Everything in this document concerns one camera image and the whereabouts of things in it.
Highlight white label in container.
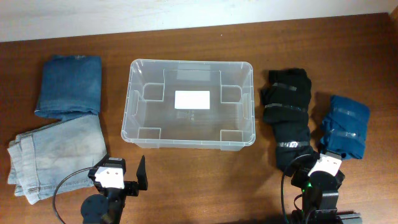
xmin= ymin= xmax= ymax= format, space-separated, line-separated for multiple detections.
xmin=174 ymin=91 xmax=210 ymax=110

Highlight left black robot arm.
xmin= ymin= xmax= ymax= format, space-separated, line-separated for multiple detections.
xmin=80 ymin=155 xmax=148 ymax=224

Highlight clear plastic storage container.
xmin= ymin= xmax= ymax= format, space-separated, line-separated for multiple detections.
xmin=121 ymin=59 xmax=256 ymax=151

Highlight black taped garment roll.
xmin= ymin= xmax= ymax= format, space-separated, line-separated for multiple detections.
xmin=271 ymin=119 xmax=315 ymax=171
xmin=261 ymin=68 xmax=312 ymax=124

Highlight blue taped garment roll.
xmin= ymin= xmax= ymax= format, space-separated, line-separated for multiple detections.
xmin=320 ymin=95 xmax=370 ymax=160

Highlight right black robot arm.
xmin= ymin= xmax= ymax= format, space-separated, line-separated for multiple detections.
xmin=288 ymin=151 xmax=363 ymax=224

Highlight light blue jeans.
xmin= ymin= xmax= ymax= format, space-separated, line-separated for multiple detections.
xmin=7 ymin=115 xmax=106 ymax=205

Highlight dark blue jeans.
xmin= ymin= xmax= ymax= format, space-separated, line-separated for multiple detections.
xmin=34 ymin=55 xmax=102 ymax=121

